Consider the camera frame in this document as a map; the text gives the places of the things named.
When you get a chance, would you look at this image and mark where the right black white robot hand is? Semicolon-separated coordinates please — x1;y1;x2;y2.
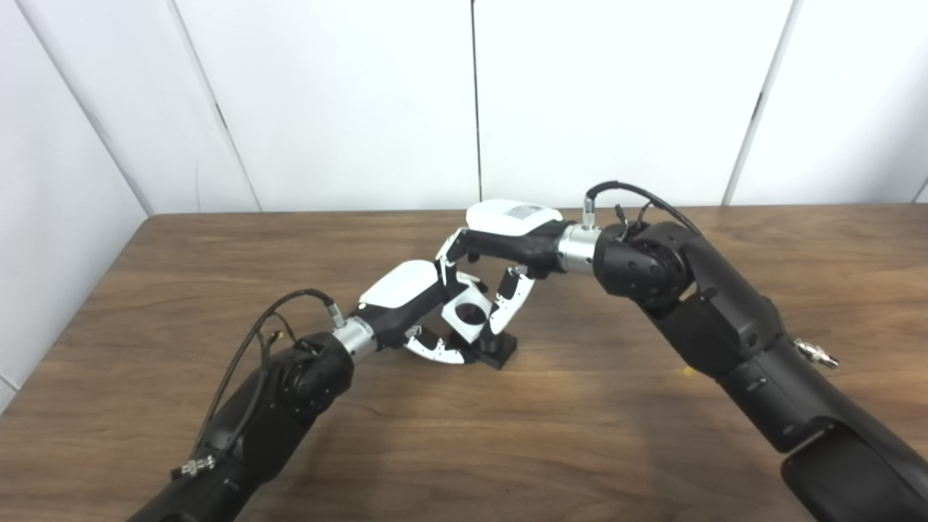
434;199;573;336

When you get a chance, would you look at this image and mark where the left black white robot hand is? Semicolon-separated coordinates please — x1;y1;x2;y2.
348;260;479;365

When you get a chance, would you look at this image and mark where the white square piece with hole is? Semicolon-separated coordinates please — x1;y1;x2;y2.
441;286;501;344

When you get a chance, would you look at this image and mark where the black peg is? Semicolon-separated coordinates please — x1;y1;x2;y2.
464;326;519;370

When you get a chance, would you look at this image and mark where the thick black left wrist cable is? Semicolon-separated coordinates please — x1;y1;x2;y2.
173;289;347;479

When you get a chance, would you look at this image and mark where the thin black right arm wire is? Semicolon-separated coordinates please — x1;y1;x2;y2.
613;202;655;239

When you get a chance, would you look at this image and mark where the thin black arm wire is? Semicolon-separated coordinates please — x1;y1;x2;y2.
613;202;655;239
246;328;307;436

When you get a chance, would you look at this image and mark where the thin black left arm wire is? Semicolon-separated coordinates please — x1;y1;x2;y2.
246;328;307;436

